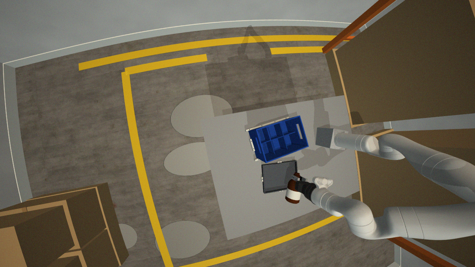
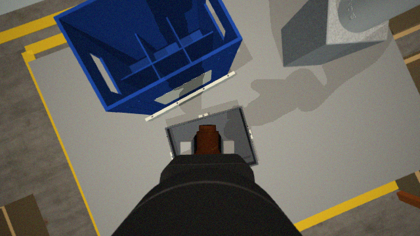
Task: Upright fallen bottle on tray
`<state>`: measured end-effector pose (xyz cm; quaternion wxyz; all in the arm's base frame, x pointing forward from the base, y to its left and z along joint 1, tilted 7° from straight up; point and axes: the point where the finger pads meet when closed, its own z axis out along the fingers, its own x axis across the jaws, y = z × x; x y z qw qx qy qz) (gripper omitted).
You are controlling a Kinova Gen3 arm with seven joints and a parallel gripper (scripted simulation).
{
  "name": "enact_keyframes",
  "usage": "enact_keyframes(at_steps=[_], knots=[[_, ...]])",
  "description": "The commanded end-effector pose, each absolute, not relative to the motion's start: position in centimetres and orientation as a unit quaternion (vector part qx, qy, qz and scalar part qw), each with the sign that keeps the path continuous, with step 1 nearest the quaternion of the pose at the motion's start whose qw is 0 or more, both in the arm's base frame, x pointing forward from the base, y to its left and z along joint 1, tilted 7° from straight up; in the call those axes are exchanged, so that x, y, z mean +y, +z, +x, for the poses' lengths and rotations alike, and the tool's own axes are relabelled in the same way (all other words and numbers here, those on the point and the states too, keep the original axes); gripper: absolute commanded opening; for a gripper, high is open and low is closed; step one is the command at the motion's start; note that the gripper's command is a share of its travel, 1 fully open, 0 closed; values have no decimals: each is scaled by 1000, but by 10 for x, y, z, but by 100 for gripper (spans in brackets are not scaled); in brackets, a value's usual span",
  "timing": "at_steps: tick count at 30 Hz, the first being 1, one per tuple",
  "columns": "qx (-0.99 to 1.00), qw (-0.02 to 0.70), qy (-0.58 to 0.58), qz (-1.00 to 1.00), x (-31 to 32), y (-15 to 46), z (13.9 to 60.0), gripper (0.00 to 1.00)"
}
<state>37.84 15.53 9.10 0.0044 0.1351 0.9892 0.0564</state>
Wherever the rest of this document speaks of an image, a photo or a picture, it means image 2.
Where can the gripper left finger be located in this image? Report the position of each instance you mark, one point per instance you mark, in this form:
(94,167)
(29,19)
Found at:
(189,146)

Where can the brown glass bottle with white label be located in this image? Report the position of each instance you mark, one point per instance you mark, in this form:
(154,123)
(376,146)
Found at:
(207,140)

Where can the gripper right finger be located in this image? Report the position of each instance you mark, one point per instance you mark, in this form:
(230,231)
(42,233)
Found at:
(225,146)

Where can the blue divided crate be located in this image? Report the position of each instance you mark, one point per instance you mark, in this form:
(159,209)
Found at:
(186,49)

